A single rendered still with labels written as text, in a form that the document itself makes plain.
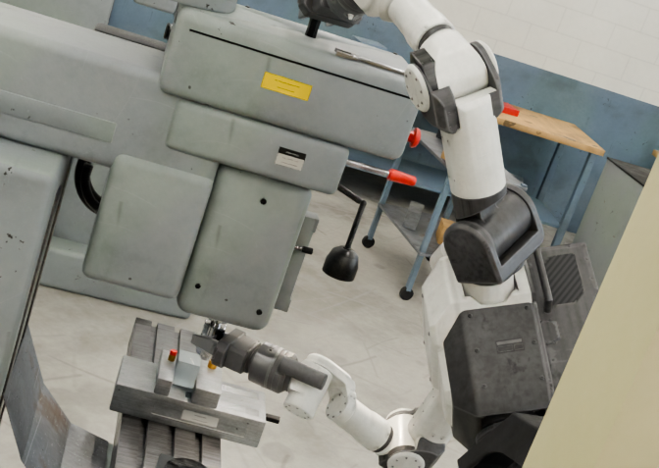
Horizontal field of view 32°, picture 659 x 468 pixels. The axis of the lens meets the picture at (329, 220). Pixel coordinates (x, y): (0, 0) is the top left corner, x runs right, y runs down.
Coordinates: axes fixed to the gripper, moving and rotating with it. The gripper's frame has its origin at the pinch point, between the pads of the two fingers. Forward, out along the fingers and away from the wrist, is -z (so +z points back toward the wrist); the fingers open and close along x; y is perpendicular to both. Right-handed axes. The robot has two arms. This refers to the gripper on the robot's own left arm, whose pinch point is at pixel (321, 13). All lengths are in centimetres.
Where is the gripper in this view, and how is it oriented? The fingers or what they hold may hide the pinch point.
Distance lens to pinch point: 217.3
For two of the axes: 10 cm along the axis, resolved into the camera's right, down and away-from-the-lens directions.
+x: 9.0, 1.8, 4.1
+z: 4.3, -1.2, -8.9
